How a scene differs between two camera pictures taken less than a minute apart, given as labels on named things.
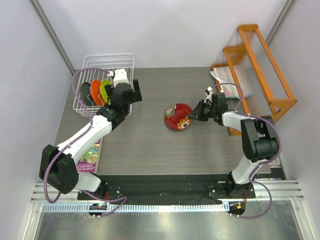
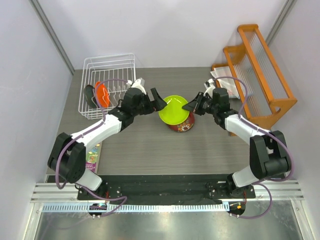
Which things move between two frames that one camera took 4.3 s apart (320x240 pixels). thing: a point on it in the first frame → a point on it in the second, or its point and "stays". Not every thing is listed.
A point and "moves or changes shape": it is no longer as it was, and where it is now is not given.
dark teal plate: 86,94 moves or changes shape
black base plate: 171,188 stays
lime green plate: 103,83 → 173,113
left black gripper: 135,96 → 158,105
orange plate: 96,92 moves or changes shape
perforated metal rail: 115,208 stays
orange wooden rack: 255,82 stays
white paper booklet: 224,75 stays
